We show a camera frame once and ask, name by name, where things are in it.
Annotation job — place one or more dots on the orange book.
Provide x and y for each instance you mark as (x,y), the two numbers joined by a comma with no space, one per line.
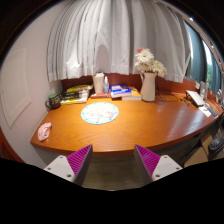
(135,95)

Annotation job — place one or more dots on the blue book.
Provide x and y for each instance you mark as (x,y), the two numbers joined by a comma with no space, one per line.
(120,90)

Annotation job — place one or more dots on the round cartoon print mouse pad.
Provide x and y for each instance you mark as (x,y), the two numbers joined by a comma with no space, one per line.
(99,113)

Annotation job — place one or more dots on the red-brown book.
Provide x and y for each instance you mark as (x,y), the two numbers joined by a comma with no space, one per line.
(99,95)

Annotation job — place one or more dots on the cream travel cup with lid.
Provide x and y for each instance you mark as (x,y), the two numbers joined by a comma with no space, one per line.
(98,83)

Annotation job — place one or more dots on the white curtain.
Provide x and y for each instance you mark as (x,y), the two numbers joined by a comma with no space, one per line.
(113,36)

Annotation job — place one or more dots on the yellow and black cover book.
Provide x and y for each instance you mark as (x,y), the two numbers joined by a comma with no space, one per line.
(79,88)

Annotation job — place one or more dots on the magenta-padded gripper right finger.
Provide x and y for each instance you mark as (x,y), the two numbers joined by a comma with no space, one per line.
(163,166)

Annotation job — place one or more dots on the window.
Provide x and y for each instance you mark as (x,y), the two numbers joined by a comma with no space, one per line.
(200,56)

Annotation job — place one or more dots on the dark mug with green inside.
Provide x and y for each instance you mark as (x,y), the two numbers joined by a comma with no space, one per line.
(54,101)

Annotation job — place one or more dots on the clear spray bottle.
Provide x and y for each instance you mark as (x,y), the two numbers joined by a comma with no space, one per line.
(106,87)

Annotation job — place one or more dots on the pink computer mouse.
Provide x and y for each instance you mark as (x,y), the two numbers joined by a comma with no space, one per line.
(44,131)

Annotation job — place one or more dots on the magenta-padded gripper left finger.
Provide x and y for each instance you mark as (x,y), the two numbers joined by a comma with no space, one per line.
(63,166)

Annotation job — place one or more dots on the yellow and white book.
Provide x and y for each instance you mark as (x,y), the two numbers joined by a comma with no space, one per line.
(73,101)

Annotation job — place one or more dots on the silver closed laptop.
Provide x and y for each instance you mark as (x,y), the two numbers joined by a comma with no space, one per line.
(195,97)

